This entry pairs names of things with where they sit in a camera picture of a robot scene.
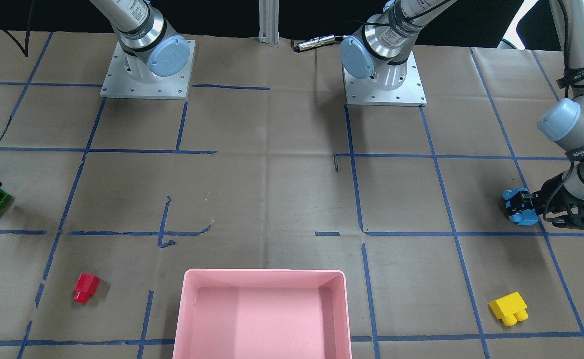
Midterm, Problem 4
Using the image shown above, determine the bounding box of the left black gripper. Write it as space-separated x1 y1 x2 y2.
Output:
509 174 584 230

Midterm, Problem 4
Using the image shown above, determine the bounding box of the blue toy block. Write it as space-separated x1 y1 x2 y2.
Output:
502 187 539 226

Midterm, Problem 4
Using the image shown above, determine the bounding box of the yellow toy block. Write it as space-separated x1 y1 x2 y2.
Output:
488 291 529 327

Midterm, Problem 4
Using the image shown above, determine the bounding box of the red toy block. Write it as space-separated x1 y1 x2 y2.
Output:
73 273 101 304

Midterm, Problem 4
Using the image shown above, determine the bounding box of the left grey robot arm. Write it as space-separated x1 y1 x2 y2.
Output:
339 0 584 230

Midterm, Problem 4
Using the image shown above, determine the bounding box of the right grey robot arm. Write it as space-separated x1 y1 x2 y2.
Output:
0 0 190 202

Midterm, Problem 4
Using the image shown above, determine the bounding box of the pink plastic box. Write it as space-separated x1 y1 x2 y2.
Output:
172 269 353 359

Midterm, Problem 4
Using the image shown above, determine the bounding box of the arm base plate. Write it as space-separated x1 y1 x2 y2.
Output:
342 52 428 107
100 39 196 100

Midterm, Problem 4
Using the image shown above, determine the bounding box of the metal cable connector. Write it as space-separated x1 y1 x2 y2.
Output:
290 34 344 54

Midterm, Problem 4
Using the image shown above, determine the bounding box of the aluminium frame post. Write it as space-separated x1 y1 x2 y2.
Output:
258 0 280 47

